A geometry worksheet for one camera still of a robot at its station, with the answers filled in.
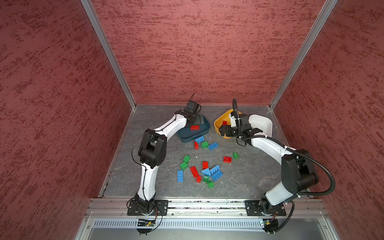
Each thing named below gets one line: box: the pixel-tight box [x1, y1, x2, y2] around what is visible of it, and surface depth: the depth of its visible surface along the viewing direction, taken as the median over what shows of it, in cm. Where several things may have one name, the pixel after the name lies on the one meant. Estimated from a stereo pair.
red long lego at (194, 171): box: [190, 166, 200, 178], surface depth 87 cm
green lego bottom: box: [207, 180, 215, 189], surface depth 82 cm
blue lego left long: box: [177, 169, 184, 182], surface depth 85 cm
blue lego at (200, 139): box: [195, 136, 205, 143], surface depth 100 cm
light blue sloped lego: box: [201, 168, 211, 177], surface depth 86 cm
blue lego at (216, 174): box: [210, 168, 224, 181], surface depth 87 cm
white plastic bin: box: [248, 114, 273, 138], surface depth 109 cm
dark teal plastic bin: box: [176, 115, 211, 143], surface depth 100 cm
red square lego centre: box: [202, 161, 209, 170], surface depth 88 cm
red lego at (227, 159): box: [223, 156, 232, 164], surface depth 91 cm
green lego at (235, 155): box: [232, 152, 240, 159], surface depth 94 cm
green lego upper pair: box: [183, 155, 191, 163], surface depth 91 cm
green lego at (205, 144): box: [201, 141, 210, 149], surface depth 97 cm
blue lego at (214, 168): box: [209, 164, 221, 174], surface depth 87 cm
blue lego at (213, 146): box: [208, 142, 219, 151], surface depth 99 cm
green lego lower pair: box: [179, 161, 188, 170], surface depth 89 cm
